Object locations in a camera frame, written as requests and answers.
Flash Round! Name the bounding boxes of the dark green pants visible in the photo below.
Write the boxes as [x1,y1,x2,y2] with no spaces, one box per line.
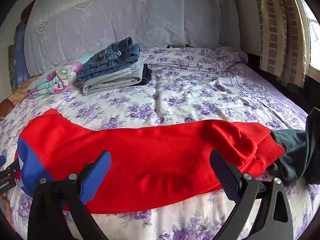
[269,107,320,186]

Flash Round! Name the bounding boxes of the green patterned cloth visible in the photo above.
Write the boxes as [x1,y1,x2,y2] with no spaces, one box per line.
[8,44,17,92]

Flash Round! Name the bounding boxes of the blue patterned cloth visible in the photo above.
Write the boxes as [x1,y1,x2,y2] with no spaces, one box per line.
[14,24,31,89]

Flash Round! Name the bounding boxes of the beige checked curtain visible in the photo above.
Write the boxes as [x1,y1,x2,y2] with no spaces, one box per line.
[254,0,312,81]

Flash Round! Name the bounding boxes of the folded floral blanket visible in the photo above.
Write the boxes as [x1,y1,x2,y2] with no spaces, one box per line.
[27,54,94,98]

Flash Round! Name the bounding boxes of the folded grey pants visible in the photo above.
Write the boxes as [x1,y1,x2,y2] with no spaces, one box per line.
[82,64,144,95]

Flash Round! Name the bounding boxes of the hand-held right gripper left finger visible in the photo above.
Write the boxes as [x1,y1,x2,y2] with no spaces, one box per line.
[27,150,112,240]

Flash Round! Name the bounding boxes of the red pants with striped side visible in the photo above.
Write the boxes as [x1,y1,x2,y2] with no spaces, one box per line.
[14,109,286,214]

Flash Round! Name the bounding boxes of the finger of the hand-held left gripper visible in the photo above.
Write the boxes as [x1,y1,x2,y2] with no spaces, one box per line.
[0,155,21,178]

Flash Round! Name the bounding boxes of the dark bed frame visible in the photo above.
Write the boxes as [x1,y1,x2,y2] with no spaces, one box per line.
[247,52,320,117]

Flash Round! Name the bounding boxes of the purple floral bed sheet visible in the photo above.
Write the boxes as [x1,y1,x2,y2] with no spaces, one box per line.
[0,46,320,240]

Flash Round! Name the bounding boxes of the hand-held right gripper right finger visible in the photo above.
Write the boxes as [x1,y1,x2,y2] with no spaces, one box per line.
[209,149,294,240]

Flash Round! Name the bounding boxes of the window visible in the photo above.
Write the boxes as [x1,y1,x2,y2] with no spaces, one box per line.
[292,0,320,77]

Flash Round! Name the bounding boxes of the brown pillow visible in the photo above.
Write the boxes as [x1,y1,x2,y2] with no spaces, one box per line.
[0,75,42,119]

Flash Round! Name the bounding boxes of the white lace cover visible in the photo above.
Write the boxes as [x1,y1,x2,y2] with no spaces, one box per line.
[24,0,242,78]

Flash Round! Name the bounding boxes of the folded blue jeans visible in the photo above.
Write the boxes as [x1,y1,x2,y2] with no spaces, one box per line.
[76,37,142,82]

